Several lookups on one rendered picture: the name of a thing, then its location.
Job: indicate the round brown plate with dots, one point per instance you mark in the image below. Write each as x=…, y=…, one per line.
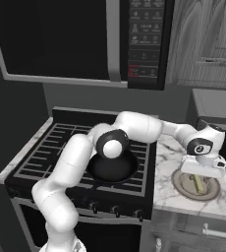
x=183, y=188

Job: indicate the black microwave oven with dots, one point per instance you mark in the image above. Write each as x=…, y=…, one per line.
x=69, y=39

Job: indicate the grey and black toaster oven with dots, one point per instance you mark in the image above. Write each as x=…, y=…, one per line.
x=216, y=105

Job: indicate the black stove knob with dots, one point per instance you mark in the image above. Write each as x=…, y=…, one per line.
x=139, y=214
x=117, y=211
x=93, y=206

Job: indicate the black frying pan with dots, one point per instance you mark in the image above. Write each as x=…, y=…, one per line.
x=113, y=172

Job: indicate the yellow butter stick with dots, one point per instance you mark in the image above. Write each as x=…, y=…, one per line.
x=199, y=186

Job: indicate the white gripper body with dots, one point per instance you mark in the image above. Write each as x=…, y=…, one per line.
x=200, y=169

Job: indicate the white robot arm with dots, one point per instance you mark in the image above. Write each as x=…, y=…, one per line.
x=75, y=157

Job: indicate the grey drawer front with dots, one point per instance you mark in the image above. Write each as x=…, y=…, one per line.
x=190, y=226

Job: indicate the black stove with grates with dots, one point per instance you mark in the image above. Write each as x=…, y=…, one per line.
x=52, y=144

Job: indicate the grey wooden cupboard door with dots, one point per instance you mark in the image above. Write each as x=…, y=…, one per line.
x=200, y=32

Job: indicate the black oven door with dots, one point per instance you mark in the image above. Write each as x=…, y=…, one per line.
x=108, y=238

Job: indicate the black microwave door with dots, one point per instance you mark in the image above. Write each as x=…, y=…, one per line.
x=52, y=36

